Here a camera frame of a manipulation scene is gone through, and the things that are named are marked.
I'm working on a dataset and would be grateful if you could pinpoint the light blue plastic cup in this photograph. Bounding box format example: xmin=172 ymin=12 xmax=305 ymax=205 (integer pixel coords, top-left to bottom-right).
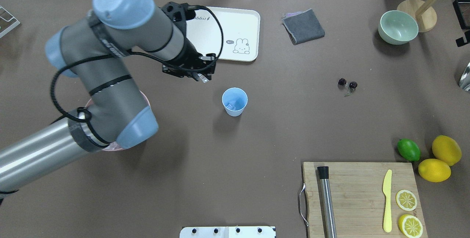
xmin=221 ymin=87 xmax=248 ymax=116

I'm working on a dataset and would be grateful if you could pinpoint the steel muddler black tip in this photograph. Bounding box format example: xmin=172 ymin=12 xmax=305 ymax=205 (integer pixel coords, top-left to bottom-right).
xmin=317 ymin=166 xmax=338 ymax=238

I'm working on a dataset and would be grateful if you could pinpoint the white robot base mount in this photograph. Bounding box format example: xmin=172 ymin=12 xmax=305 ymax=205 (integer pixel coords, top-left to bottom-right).
xmin=179 ymin=226 xmax=277 ymax=238

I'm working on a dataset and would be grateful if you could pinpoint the lemon half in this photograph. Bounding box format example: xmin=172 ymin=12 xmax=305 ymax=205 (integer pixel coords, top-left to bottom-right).
xmin=398 ymin=214 xmax=424 ymax=238
xmin=395 ymin=189 xmax=418 ymax=212

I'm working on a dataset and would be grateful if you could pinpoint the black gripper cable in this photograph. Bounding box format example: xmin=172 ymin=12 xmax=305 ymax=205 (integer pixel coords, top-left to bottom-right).
xmin=50 ymin=6 xmax=224 ymax=145

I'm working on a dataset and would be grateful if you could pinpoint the green lime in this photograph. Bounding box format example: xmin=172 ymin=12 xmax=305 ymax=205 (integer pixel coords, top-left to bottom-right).
xmin=397 ymin=138 xmax=421 ymax=162

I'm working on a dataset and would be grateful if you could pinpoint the bamboo cutting board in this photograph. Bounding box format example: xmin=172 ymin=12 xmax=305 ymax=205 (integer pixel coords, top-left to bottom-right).
xmin=302 ymin=162 xmax=428 ymax=238

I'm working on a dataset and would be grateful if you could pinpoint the light green bowl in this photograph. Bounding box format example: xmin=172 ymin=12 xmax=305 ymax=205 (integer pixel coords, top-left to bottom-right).
xmin=378 ymin=10 xmax=419 ymax=45

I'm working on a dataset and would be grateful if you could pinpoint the yellow plastic knife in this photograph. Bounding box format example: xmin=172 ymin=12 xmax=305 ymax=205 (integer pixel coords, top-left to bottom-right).
xmin=382 ymin=169 xmax=393 ymax=233

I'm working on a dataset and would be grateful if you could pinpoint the wooden cup stand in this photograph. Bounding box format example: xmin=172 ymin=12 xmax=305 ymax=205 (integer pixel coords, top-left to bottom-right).
xmin=397 ymin=0 xmax=437 ymax=32

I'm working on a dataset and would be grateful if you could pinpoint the grey folded cloth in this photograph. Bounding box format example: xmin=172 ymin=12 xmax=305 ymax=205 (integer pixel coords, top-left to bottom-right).
xmin=282 ymin=8 xmax=325 ymax=44

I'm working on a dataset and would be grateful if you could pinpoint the lemon half upper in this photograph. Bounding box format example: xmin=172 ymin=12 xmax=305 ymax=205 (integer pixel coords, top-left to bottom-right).
xmin=398 ymin=214 xmax=424 ymax=238

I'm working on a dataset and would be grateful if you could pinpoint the steel ice scoop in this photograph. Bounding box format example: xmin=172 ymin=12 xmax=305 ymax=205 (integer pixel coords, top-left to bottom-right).
xmin=458 ymin=63 xmax=470 ymax=92

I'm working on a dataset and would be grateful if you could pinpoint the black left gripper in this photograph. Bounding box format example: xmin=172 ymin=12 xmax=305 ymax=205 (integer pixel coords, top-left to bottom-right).
xmin=162 ymin=2 xmax=217 ymax=80

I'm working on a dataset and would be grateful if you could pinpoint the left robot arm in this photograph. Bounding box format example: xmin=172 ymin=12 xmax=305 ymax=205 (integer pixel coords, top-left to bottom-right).
xmin=0 ymin=0 xmax=220 ymax=198

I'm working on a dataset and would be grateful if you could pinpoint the lemon half lower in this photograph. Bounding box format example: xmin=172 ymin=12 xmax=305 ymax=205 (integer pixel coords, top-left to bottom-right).
xmin=395 ymin=189 xmax=418 ymax=212

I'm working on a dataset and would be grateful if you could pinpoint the yellow lemon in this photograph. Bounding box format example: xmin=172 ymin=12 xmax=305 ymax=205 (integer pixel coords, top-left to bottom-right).
xmin=432 ymin=135 xmax=463 ymax=166
xmin=418 ymin=158 xmax=451 ymax=183

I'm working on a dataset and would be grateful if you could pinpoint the cream rabbit serving tray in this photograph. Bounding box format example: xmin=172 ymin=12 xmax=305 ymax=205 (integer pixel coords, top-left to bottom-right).
xmin=187 ymin=7 xmax=261 ymax=62

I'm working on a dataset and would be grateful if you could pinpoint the pink bowl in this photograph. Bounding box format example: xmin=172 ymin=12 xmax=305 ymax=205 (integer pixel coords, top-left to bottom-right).
xmin=85 ymin=90 xmax=151 ymax=152

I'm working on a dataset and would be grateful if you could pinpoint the pair of dark cherries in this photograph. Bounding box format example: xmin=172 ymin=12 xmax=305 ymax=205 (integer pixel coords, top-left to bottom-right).
xmin=338 ymin=78 xmax=358 ymax=96

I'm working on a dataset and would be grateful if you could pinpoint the clear ice cube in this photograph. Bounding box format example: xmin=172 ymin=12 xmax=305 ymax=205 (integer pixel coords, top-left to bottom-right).
xmin=225 ymin=101 xmax=237 ymax=111
xmin=198 ymin=73 xmax=209 ymax=83

